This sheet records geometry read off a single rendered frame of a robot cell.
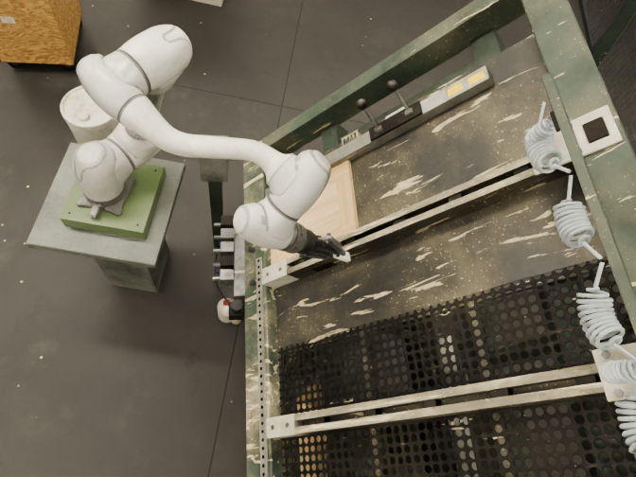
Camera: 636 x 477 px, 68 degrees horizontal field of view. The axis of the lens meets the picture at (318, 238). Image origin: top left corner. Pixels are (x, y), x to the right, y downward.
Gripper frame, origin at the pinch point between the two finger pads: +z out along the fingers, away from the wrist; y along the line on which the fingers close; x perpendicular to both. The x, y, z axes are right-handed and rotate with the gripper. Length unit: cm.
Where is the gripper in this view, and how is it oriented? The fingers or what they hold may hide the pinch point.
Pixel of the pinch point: (341, 255)
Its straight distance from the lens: 149.1
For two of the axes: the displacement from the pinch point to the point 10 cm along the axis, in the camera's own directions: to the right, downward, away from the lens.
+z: 6.5, 2.5, 7.2
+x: -1.5, -8.8, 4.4
